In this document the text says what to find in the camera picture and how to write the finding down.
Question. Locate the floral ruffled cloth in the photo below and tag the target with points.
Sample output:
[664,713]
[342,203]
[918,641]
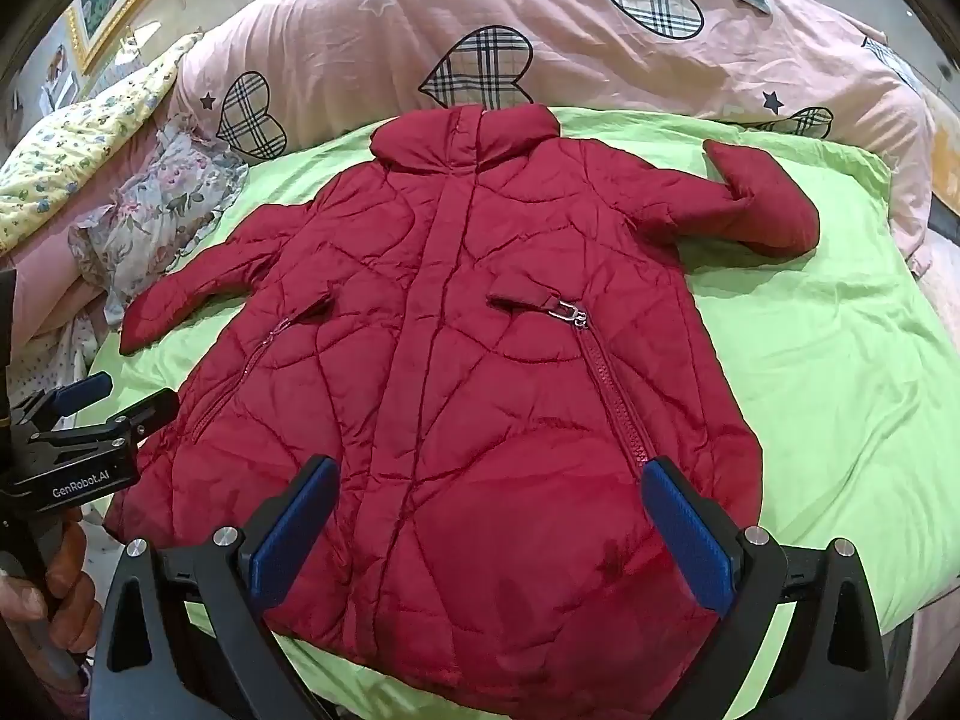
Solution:
[161,202]

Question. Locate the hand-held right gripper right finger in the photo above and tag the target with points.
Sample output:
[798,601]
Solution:
[686,536]

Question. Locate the yellow floral quilt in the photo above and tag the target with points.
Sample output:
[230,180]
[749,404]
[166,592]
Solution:
[82,142]

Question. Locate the person's left hand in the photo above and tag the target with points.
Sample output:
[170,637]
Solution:
[73,577]

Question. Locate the pink bed sheet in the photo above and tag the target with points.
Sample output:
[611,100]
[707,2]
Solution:
[45,292]

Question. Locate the green bed sheet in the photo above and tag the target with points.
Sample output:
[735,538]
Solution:
[810,390]

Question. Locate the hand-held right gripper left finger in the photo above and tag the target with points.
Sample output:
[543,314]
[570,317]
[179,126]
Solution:
[294,536]

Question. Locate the pink duvet with plaid hearts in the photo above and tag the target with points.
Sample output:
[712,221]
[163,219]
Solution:
[600,60]

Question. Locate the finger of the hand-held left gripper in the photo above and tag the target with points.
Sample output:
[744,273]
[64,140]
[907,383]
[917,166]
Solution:
[142,412]
[81,391]

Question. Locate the red quilted jacket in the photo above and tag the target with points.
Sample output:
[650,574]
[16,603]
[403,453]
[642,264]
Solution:
[465,390]

